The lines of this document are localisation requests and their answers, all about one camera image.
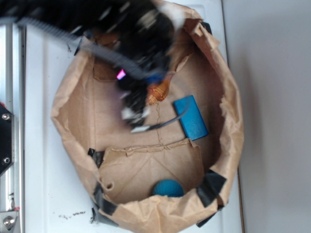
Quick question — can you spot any aluminium frame rail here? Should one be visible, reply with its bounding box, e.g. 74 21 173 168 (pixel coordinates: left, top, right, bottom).
0 25 26 233

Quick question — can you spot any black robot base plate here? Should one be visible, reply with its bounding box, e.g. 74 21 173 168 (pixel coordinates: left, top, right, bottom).
0 103 13 176

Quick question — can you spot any teal blue ball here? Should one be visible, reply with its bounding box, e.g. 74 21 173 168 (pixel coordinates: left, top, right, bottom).
152 179 184 198

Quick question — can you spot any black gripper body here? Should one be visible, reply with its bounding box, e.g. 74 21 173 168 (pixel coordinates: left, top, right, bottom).
114 65 168 133

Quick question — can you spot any brown spiral sea shell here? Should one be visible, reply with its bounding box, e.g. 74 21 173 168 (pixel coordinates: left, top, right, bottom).
146 72 175 105

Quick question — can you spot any thin black cable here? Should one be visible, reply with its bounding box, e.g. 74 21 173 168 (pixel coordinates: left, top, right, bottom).
148 100 192 131

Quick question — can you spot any brown paper bag tray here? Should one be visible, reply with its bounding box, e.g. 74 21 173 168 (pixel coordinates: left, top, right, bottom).
51 0 244 233

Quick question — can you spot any blue rectangular wooden block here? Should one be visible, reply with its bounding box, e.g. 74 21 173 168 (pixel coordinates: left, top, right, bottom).
173 95 209 141

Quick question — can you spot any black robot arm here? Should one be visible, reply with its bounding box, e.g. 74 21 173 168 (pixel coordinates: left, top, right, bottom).
0 0 175 133

